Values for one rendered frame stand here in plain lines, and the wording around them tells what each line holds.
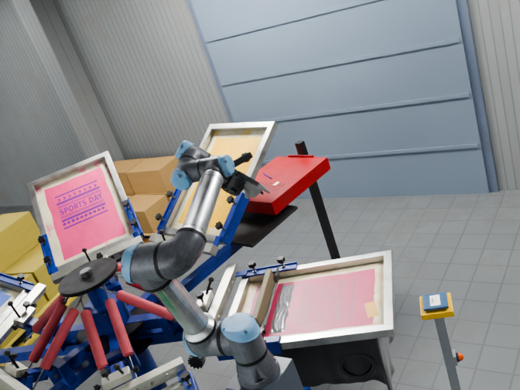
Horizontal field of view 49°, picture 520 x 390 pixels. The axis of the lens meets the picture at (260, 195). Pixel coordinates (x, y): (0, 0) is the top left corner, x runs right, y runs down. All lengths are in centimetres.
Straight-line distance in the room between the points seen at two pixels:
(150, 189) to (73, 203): 256
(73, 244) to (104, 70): 351
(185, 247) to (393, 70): 359
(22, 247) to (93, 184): 229
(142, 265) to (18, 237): 451
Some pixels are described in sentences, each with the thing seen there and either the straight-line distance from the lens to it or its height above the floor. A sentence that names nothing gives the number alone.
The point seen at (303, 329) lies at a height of 95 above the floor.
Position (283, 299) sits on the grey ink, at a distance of 278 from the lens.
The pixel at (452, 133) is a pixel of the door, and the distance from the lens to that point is 505.
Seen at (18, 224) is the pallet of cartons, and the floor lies 80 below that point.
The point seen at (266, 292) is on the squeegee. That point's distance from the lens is 273.
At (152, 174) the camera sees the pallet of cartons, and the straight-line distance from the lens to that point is 628.
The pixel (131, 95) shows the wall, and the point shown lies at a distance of 680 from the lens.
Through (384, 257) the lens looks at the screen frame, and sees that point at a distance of 281.
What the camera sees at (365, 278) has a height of 95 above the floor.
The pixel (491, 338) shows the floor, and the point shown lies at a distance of 376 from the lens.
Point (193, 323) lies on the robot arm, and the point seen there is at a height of 149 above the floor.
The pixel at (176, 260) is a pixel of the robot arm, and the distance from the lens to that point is 164.
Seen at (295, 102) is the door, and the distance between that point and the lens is 547.
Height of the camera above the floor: 250
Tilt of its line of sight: 23 degrees down
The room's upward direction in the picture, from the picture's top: 20 degrees counter-clockwise
